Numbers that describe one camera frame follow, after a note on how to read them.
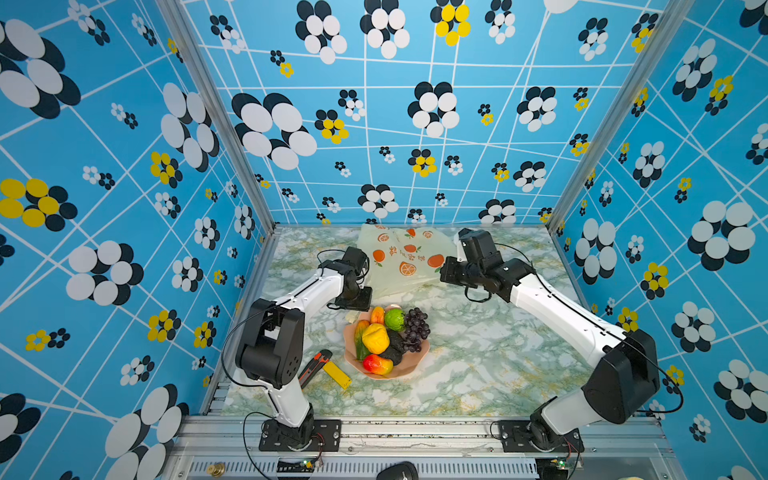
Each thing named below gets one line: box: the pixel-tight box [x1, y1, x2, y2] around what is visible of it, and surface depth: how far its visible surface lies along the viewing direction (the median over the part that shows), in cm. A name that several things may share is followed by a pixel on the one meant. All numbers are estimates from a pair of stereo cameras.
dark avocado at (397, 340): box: [388, 329, 407, 353], surface depth 85 cm
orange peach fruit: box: [371, 306, 385, 324], surface depth 90 cm
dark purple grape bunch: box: [403, 307, 431, 353], surface depth 84 cm
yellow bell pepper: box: [362, 323, 390, 355], surface depth 80 cm
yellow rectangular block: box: [323, 361, 353, 390], surface depth 84 cm
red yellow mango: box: [362, 354, 394, 376], surface depth 79 cm
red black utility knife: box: [298, 349, 333, 389], surface depth 86 cm
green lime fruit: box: [385, 308, 406, 332], surface depth 88 cm
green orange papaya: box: [354, 320, 370, 361], surface depth 83 cm
